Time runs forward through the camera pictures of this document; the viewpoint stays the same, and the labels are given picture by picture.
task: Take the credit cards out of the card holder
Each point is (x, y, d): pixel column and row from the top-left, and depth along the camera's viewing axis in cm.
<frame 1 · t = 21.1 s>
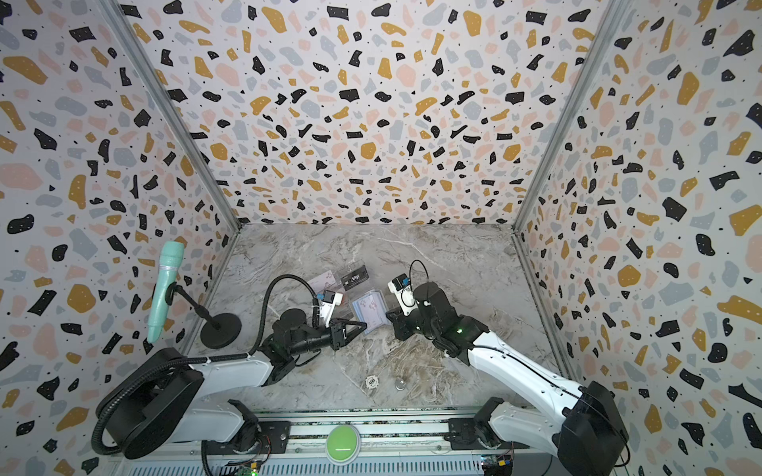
left hand: (370, 327, 78), fingers closed
right hand: (390, 315, 77), fingers closed
mint green microphone: (170, 261, 70), point 33 cm above the table
black microphone stand: (220, 331, 92), point 2 cm above the table
clear acrylic card box: (347, 278, 98), point 8 cm above the table
small white gear ring: (372, 382, 85), on the table

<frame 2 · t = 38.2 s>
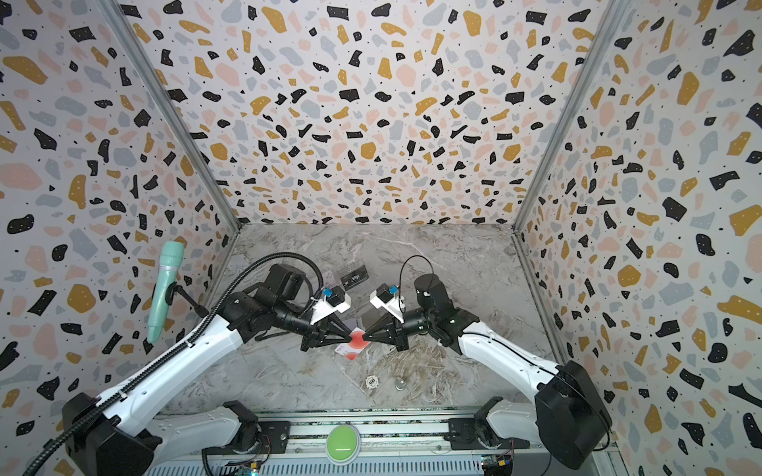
left hand: (354, 334, 68), fingers closed
right hand: (372, 338, 70), fingers closed
red circle credit card: (355, 345, 70), point 21 cm above the table
the other named things where they were.

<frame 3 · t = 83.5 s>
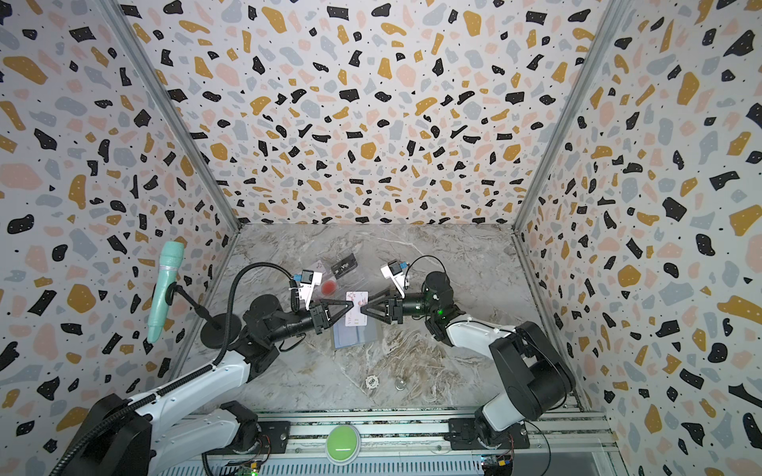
left hand: (355, 307, 71), fingers closed
right hand: (370, 311, 73), fingers open
white floral credit card: (354, 316, 74), point 22 cm above the table
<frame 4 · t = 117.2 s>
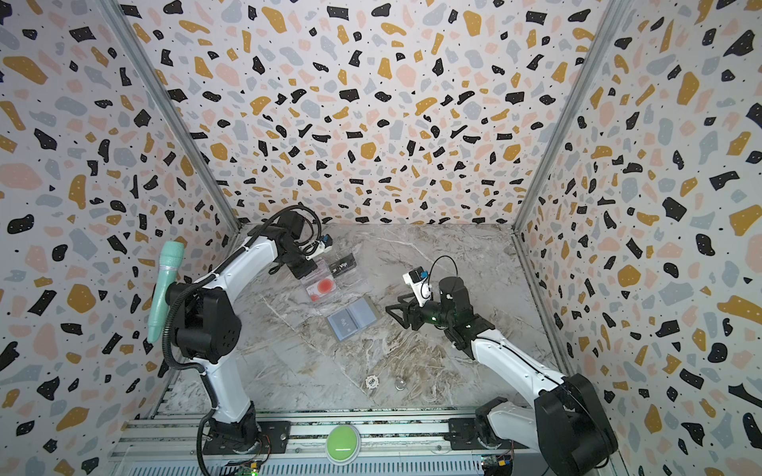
left hand: (312, 264, 94), fingers closed
right hand: (398, 305, 79), fingers open
